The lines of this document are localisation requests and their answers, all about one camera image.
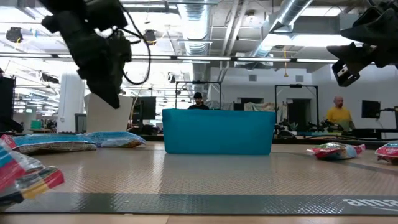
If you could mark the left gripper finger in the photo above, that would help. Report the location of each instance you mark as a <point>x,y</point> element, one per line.
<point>96,74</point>
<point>122,56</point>

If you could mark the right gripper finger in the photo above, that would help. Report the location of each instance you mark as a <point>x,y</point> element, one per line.
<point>357,54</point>
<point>373,31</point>

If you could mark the blue speckled granola bar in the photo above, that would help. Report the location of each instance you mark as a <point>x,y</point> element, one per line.
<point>115,139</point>

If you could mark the blue granola bar wrapper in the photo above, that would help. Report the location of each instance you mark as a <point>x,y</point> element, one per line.
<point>53,143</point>

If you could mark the black background robot arm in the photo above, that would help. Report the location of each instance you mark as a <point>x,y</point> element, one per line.
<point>329,124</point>

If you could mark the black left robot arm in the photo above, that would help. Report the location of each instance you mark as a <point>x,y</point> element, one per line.
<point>105,12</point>

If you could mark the red yellow granola bar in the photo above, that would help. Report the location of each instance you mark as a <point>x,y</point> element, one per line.
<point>21,177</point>

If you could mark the long ceiling light strip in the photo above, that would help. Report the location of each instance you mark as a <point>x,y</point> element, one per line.
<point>203,58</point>
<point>155,57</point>
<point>264,59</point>

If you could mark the black hanging ceiling lamp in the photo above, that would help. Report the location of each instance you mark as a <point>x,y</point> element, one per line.
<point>150,37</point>
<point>14,35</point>

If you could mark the white planter pot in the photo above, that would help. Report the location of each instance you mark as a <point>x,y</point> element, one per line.
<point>105,121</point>

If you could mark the grey box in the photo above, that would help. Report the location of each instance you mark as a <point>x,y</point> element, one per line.
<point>80,123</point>

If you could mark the black computer monitor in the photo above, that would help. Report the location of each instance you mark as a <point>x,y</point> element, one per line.
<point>146,109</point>
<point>370,109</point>

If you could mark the person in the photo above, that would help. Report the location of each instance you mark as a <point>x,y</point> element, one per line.
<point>339,115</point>
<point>197,104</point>

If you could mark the yellow hanging pendant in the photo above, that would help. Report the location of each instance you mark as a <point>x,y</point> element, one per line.
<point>285,73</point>

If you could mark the green crate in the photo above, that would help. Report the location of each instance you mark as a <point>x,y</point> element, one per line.
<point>36,125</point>

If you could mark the black desk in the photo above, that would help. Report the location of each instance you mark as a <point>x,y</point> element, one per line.
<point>367,133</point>

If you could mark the black upright panel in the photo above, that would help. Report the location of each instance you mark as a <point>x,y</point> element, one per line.
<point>7,102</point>

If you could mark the blue plastic bin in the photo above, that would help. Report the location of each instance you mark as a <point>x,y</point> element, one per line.
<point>217,130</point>

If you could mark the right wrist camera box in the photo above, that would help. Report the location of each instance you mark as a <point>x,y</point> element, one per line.
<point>348,77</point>

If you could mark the grey wall vent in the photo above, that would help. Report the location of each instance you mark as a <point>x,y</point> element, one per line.
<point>299,78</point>
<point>252,77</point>

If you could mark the black metal frame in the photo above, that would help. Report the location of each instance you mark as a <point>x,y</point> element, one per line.
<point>199,82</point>
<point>295,86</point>

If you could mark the silver ceiling ventilation duct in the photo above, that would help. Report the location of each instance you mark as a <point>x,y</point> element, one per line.
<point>289,12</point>
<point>196,25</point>

